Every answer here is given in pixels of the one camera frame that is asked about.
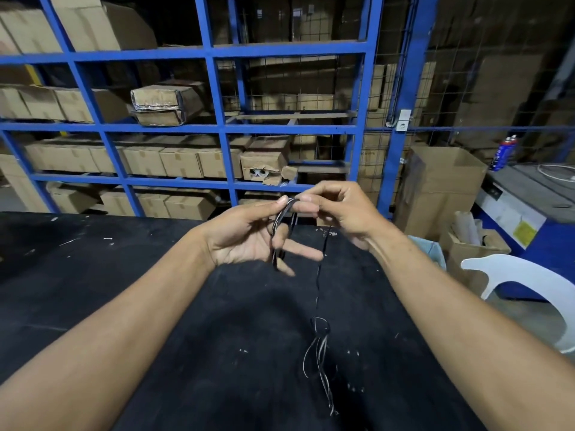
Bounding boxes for person's left hand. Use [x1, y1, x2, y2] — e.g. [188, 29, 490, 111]
[200, 195, 324, 277]

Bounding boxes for light blue plastic bag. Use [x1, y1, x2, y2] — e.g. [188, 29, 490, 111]
[406, 235, 447, 271]

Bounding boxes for row of low cardboard boxes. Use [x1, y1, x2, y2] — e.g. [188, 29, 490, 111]
[46, 183, 218, 221]

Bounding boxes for plastic wrapped cardboard bundle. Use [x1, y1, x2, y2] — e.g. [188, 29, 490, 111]
[130, 84, 206, 127]

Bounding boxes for torn cardboard box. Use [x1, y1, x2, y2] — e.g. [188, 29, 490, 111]
[239, 151, 299, 187]

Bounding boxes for person's right hand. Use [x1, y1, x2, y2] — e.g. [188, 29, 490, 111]
[294, 181, 392, 252]

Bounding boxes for row of flat cardboard boxes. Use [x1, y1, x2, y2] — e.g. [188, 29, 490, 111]
[0, 84, 132, 125]

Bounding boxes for stack of large cardboard boxes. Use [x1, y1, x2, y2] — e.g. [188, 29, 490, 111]
[0, 0, 158, 55]

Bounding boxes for tall open cardboard box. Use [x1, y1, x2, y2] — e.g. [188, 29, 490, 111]
[394, 145, 489, 241]

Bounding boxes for stacked boxes behind mesh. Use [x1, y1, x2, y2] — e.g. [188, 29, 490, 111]
[422, 0, 575, 163]

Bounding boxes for thin black cable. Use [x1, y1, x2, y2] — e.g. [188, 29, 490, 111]
[269, 197, 338, 418]

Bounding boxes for blue spray can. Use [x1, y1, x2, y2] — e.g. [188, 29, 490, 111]
[489, 134, 518, 172]

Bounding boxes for blue metal storage rack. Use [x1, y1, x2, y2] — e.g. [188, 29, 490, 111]
[0, 0, 385, 219]

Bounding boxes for blue wire mesh fence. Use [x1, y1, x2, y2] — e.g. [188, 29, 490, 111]
[376, 0, 575, 219]

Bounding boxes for white cable loop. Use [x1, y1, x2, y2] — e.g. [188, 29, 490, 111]
[536, 163, 575, 183]

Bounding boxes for white plastic chair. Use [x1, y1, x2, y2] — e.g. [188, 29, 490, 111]
[460, 254, 575, 355]

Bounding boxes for person's right forearm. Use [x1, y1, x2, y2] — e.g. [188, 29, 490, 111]
[359, 228, 575, 431]

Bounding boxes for person's left forearm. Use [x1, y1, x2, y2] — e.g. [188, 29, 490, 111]
[0, 223, 217, 431]

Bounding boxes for small open box of scraps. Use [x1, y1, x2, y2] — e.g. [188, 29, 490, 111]
[439, 211, 512, 298]

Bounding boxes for row of small cardboard boxes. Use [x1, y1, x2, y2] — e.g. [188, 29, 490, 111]
[24, 138, 244, 180]

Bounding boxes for grey and blue strapping machine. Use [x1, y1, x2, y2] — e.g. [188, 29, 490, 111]
[475, 163, 575, 302]

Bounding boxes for stacked boxes behind rack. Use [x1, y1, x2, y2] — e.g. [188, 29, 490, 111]
[211, 0, 392, 193]

